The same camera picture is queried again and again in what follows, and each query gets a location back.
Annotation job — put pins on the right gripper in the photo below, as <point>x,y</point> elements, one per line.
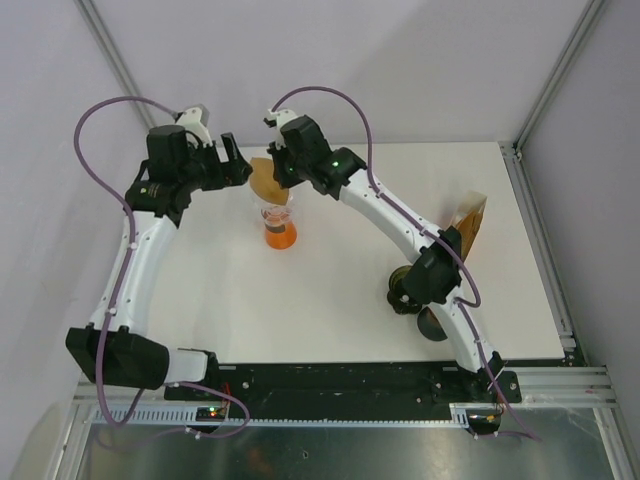
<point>285,180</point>

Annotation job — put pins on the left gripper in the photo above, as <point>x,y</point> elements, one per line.
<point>234,172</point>

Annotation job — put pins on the single brown coffee filter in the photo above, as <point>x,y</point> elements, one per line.
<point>263,183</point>

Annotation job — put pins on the clear glass dripper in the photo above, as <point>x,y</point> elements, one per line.
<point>260,204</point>

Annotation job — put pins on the orange glass flask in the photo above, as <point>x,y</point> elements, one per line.
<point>281,232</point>

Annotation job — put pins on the dark green dripper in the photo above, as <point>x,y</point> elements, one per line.
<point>397,297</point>

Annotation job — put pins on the brown coffee filter stack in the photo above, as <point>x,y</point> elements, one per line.
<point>467,219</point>

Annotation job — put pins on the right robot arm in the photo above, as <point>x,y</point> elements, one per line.
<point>301,154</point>

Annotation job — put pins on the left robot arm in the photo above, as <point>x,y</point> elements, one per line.
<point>114,348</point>

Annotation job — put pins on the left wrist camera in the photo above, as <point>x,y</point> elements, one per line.
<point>194,119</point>

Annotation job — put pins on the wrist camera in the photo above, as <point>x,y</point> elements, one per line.
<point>194,119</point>
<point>278,118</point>

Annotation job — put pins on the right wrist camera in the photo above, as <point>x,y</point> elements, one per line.
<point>278,118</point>

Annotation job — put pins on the left aluminium frame post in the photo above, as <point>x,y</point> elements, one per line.
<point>110,51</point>

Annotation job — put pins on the aluminium frame post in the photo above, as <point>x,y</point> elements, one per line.
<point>110,51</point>
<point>579,37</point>

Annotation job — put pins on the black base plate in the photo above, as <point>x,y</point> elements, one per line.
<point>369,392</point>

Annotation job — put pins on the right aluminium frame post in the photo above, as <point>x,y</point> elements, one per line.
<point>579,37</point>

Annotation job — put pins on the aluminium rail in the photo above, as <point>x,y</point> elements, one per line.
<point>576,387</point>

